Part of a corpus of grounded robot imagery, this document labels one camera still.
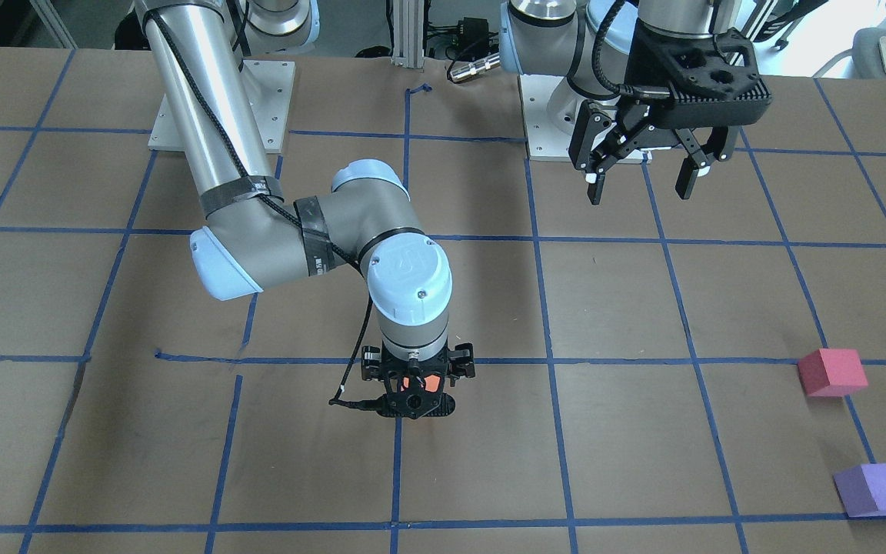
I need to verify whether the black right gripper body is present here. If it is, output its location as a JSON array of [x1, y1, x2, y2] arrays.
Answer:
[[360, 344, 475, 419]]

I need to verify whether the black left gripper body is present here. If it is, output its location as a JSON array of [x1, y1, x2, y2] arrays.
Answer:
[[570, 27, 773, 166]]

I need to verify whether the orange foam cube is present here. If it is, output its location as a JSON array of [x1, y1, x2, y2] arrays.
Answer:
[[398, 374, 441, 393]]

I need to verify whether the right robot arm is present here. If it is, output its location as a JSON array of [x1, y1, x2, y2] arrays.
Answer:
[[133, 1, 475, 419]]

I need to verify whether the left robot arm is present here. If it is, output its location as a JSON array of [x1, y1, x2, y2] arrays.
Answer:
[[499, 1, 773, 205]]

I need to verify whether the red foam cube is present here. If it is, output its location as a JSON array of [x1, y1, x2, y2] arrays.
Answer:
[[798, 348, 869, 397]]

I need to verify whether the purple foam cube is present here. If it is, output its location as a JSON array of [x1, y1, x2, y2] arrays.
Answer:
[[833, 463, 886, 518]]

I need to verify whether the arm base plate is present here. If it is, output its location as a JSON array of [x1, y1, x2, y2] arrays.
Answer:
[[519, 75, 585, 162], [148, 60, 296, 155]]

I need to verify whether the aluminium frame post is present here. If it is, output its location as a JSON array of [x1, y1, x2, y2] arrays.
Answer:
[[387, 0, 428, 71]]

